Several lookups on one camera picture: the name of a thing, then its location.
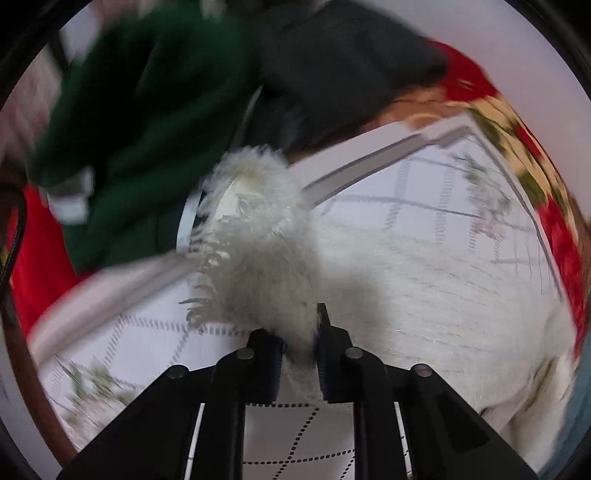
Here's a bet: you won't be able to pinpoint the red floral blanket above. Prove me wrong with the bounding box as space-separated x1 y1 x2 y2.
1 42 590 350

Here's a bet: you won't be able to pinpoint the white grid patterned mat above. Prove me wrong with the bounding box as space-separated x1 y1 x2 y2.
27 115 569 480

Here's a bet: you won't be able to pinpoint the green garment white stripes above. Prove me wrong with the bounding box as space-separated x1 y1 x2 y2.
27 2 259 272

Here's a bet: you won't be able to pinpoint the white fluffy garment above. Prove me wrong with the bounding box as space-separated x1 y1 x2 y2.
187 148 575 470

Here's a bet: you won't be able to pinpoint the black garment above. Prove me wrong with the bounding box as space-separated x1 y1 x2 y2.
243 1 449 154

